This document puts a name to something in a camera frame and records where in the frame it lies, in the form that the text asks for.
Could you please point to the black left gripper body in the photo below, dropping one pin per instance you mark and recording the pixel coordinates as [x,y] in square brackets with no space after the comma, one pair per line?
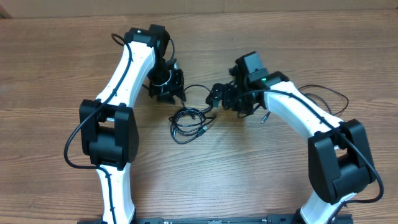
[163,83]

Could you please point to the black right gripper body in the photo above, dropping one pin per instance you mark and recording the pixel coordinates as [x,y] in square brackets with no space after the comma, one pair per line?
[226,94]

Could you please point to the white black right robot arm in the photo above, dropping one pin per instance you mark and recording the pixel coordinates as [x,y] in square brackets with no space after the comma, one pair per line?
[340,164]

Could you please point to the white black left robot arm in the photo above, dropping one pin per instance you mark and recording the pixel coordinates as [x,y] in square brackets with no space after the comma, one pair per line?
[108,129]

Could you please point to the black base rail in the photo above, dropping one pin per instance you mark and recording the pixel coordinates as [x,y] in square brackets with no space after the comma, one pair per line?
[270,219]

